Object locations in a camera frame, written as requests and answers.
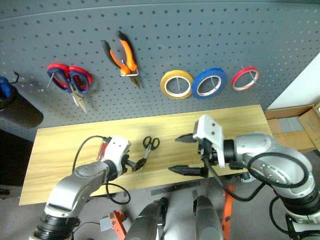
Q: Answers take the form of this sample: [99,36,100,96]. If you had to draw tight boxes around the grey perforated pegboard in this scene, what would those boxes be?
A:
[0,0,320,142]

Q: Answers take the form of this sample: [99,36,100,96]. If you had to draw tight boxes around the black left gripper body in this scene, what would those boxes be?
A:
[121,152,134,175]

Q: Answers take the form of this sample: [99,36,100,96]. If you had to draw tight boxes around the blue object in container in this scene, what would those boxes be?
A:
[0,75,12,99]

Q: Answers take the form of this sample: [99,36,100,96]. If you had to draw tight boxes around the red and blue scissors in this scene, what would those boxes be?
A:
[46,63,93,115]

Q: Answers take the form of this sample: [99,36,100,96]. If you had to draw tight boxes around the silver loop pegboard hook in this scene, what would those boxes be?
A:
[119,59,140,78]

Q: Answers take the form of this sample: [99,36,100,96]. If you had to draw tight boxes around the orange metal table leg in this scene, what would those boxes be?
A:
[221,184,235,234]
[108,210,127,240]

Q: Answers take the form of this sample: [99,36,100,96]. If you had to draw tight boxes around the blue tape roll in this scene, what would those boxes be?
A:
[191,67,228,100]

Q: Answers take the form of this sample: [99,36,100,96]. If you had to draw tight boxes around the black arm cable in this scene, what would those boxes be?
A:
[71,135,132,205]
[202,142,312,202]

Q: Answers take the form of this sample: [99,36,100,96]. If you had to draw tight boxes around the black cylinder container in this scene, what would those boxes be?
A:
[0,84,45,130]

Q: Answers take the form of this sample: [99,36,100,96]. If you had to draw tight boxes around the yellow tape roll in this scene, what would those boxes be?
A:
[159,69,195,100]

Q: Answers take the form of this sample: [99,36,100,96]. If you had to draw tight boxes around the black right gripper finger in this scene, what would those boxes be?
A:
[175,134,199,145]
[168,164,209,178]

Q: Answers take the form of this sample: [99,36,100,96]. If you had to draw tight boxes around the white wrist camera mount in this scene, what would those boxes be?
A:
[96,135,132,176]
[192,114,226,168]

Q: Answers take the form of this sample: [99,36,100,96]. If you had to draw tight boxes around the brown cardboard box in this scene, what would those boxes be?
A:
[264,103,320,154]

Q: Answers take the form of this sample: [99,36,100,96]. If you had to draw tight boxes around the orange and black pliers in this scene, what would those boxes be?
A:
[100,30,142,90]

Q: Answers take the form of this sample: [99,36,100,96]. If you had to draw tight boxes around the red tape roll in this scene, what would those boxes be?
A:
[231,66,261,92]

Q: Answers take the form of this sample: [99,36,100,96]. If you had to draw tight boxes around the black scissors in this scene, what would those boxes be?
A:
[136,135,161,172]

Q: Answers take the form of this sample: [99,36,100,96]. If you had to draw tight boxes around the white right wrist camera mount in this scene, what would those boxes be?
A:
[192,114,226,168]

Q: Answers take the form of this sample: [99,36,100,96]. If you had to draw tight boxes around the dark grey rounded shell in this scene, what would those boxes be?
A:
[126,196,169,240]
[192,195,225,240]

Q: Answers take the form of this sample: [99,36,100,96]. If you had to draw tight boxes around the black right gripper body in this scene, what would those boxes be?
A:
[197,138,219,176]

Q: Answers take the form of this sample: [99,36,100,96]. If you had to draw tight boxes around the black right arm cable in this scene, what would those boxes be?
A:
[202,142,312,202]

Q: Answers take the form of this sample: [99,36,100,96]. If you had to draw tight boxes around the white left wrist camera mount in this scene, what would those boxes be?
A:
[96,135,132,176]

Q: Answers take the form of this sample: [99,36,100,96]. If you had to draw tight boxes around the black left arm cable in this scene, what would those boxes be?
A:
[71,135,132,205]

